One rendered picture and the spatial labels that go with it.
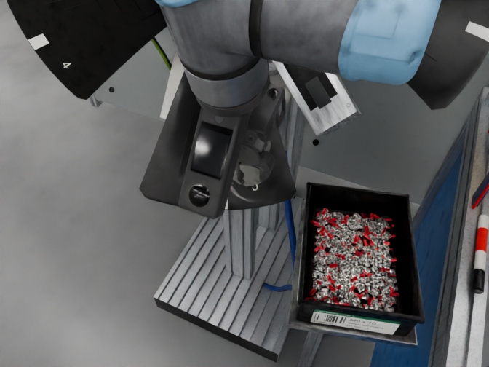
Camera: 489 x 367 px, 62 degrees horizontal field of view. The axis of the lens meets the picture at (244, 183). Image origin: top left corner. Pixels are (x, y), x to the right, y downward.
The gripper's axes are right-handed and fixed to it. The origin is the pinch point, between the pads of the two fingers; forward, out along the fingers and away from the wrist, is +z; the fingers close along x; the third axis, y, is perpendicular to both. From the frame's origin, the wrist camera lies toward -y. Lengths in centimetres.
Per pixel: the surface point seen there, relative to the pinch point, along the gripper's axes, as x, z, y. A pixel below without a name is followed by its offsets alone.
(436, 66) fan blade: -18.1, -12.1, 16.4
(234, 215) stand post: 16, 60, 12
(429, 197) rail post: -33, 58, 36
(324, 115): -6.2, 2.9, 15.9
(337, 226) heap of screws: -13.2, 15.1, 4.0
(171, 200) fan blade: 8.9, 1.0, -5.7
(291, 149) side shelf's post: 14, 85, 51
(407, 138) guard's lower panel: -24, 85, 69
